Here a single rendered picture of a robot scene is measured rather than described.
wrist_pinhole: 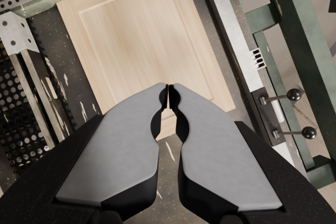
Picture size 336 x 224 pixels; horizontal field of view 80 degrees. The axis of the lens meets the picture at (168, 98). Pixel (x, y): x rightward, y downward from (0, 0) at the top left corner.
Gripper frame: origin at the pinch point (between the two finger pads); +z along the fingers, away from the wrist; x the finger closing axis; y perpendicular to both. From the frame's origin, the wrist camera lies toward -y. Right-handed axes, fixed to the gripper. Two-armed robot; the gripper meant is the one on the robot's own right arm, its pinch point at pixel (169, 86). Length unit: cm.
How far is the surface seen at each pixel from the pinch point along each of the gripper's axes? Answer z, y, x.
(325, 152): 275, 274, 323
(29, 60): 49, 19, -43
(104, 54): 56, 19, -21
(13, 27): 54, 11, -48
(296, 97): 38, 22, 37
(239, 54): 55, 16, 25
